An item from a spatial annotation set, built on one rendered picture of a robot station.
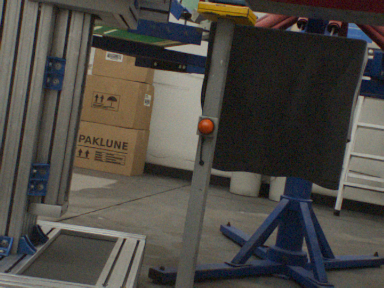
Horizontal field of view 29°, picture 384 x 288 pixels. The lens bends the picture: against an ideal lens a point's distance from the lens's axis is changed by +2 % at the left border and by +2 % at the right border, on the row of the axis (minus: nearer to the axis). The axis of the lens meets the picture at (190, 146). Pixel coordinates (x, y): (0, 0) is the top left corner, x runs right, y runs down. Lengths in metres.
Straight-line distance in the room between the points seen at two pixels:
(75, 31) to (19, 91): 0.23
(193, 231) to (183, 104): 5.11
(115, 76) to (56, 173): 4.66
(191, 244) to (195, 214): 0.08
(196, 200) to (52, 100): 0.50
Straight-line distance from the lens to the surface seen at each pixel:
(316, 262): 3.26
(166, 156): 7.02
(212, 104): 1.89
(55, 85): 2.09
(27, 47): 2.05
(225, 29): 1.90
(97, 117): 6.74
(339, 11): 2.86
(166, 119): 7.02
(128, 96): 6.62
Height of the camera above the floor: 0.69
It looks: 3 degrees down
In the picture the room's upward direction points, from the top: 9 degrees clockwise
